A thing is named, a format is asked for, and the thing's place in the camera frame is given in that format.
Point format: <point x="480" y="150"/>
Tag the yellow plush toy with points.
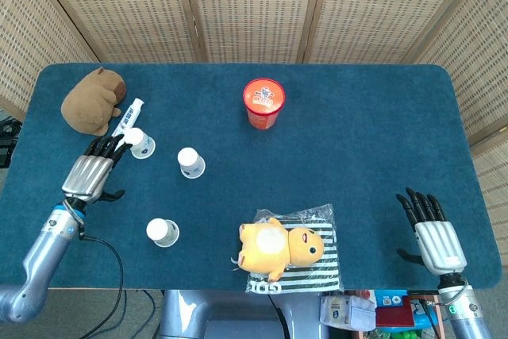
<point x="270" y="249"/>

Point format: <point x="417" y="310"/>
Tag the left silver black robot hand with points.
<point x="87" y="176"/>

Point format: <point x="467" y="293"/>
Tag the blue felt table cover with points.
<point x="357" y="176"/>

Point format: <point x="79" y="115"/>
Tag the grey-blue robot torso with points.
<point x="186" y="315"/>

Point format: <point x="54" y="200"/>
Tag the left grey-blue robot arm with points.
<point x="39" y="251"/>

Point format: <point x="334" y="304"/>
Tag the white tissue pack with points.
<point x="345" y="313"/>

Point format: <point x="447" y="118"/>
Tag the black device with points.
<point x="8" y="144"/>

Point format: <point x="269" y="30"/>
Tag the red book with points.
<point x="395" y="315"/>

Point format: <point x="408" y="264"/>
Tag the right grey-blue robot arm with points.
<point x="468" y="315"/>

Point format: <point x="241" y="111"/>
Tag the striped clear plastic bag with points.
<point x="329" y="271"/>

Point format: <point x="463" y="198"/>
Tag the white tube with blue print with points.
<point x="131" y="114"/>

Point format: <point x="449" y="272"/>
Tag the red canister with printed lid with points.
<point x="264" y="97"/>

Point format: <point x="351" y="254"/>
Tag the woven rattan screen panel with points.
<point x="377" y="9"/>
<point x="476" y="77"/>
<point x="127" y="9"/>
<point x="254" y="9"/>
<point x="24" y="37"/>

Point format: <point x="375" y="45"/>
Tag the brown capybara plush toy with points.
<point x="87" y="105"/>

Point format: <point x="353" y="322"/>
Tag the white paper cup blue print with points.
<point x="143" y="146"/>
<point x="162" y="232"/>
<point x="190" y="162"/>

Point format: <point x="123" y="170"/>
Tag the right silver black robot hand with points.
<point x="440" y="245"/>

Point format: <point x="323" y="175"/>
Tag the blue printed box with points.
<point x="391" y="299"/>

